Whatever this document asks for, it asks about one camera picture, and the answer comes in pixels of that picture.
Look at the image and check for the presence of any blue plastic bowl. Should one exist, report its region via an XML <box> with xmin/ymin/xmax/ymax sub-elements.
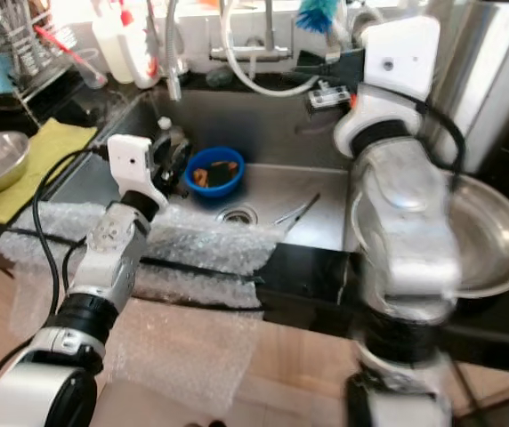
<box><xmin>185</xmin><ymin>146</ymin><xmax>246</xmax><ymax>200</ymax></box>

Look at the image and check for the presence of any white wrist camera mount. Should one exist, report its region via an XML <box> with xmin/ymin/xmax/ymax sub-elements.
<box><xmin>333</xmin><ymin>16</ymin><xmax>440</xmax><ymax>157</ymax></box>
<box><xmin>108</xmin><ymin>135</ymin><xmax>168</xmax><ymax>210</ymax></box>

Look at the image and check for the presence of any tall stainless steel canister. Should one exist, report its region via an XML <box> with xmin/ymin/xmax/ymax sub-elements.
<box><xmin>419</xmin><ymin>0</ymin><xmax>509</xmax><ymax>174</ymax></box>

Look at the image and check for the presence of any clear plastic cup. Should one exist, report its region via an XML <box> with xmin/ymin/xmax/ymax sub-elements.
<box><xmin>68</xmin><ymin>52</ymin><xmax>109</xmax><ymax>90</ymax></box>

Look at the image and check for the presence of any brown scrub sponge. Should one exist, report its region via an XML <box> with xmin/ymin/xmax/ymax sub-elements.
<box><xmin>194</xmin><ymin>158</ymin><xmax>239</xmax><ymax>189</ymax></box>

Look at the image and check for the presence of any white plastic bottle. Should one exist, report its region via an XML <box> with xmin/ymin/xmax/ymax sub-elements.
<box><xmin>90</xmin><ymin>0</ymin><xmax>140</xmax><ymax>85</ymax></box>

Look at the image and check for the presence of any yellow green cloth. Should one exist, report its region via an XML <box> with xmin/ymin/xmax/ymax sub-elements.
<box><xmin>0</xmin><ymin>118</ymin><xmax>100</xmax><ymax>225</ymax></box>

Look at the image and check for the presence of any white hose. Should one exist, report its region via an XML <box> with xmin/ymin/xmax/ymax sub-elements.
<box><xmin>221</xmin><ymin>0</ymin><xmax>335</xmax><ymax>97</ymax></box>

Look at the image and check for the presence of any clear bubble wrap sheet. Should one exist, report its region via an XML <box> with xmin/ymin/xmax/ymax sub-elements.
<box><xmin>0</xmin><ymin>200</ymin><xmax>269</xmax><ymax>419</ymax></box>

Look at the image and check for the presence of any red handled brush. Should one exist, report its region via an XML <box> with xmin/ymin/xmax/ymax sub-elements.
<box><xmin>36</xmin><ymin>25</ymin><xmax>86</xmax><ymax>61</ymax></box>

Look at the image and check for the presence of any blue bottle brush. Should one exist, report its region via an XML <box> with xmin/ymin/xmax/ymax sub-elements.
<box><xmin>295</xmin><ymin>0</ymin><xmax>344</xmax><ymax>36</ymax></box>

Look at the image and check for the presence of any clear plastic bottle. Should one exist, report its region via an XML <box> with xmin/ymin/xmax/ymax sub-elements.
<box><xmin>152</xmin><ymin>116</ymin><xmax>184</xmax><ymax>148</ymax></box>

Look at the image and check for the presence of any steel wire dish rack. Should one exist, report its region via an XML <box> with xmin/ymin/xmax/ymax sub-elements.
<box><xmin>0</xmin><ymin>0</ymin><xmax>77</xmax><ymax>103</ymax></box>

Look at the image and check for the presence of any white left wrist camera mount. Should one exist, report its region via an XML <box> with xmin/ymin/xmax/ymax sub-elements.
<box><xmin>108</xmin><ymin>135</ymin><xmax>168</xmax><ymax>210</ymax></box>

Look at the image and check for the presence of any flexible steel faucet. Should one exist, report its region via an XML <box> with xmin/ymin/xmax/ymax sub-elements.
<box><xmin>164</xmin><ymin>0</ymin><xmax>184</xmax><ymax>101</ymax></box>

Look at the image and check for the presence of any chrome wall tap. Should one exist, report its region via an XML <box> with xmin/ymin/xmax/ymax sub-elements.
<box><xmin>208</xmin><ymin>0</ymin><xmax>282</xmax><ymax>63</ymax></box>

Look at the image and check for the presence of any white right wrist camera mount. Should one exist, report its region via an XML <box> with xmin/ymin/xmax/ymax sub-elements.
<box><xmin>333</xmin><ymin>16</ymin><xmax>440</xmax><ymax>157</ymax></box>

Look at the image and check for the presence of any steel spoon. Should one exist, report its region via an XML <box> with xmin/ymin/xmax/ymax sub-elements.
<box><xmin>272</xmin><ymin>193</ymin><xmax>322</xmax><ymax>228</ymax></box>
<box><xmin>274</xmin><ymin>196</ymin><xmax>318</xmax><ymax>228</ymax></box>

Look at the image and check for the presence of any green scrub pad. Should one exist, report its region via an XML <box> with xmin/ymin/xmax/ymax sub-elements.
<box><xmin>206</xmin><ymin>69</ymin><xmax>233</xmax><ymax>90</ymax></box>

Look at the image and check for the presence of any stainless steel sink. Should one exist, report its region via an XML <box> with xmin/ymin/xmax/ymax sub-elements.
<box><xmin>63</xmin><ymin>87</ymin><xmax>358</xmax><ymax>254</ymax></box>

